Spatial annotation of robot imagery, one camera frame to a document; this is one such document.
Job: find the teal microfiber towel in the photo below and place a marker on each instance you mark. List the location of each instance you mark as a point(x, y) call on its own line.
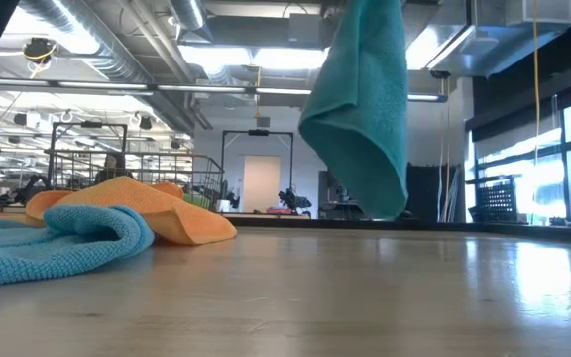
point(360, 124)

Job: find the orange microfiber towel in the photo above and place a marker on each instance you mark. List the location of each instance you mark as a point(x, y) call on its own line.
point(166, 208)

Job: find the small black robot arm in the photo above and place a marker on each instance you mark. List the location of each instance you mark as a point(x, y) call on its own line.
point(293, 201)

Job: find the light blue microfiber towel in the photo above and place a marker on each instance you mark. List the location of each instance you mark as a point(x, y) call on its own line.
point(67, 258)

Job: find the beige door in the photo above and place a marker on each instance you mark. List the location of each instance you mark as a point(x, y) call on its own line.
point(262, 181)

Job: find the black equipment rack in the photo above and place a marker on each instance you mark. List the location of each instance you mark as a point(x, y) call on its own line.
point(327, 198)

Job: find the long linear ceiling light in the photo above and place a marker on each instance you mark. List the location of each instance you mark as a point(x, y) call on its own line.
point(216, 89)

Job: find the black leaning panel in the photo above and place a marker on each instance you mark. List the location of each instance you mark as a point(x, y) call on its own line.
point(434, 193)

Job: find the person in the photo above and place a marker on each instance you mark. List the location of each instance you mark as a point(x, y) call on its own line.
point(112, 171)

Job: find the black perforated crate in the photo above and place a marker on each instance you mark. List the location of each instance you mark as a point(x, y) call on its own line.
point(496, 202)

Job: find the black gantry frame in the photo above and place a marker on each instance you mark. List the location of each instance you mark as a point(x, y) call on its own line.
point(258, 132)

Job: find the grey wall vent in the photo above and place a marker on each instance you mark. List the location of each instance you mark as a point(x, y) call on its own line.
point(263, 122)

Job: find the rectangular metal duct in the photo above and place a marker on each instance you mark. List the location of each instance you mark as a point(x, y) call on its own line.
point(464, 49)

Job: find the black ceiling camera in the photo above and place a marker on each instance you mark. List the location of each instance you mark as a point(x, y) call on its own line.
point(37, 49)

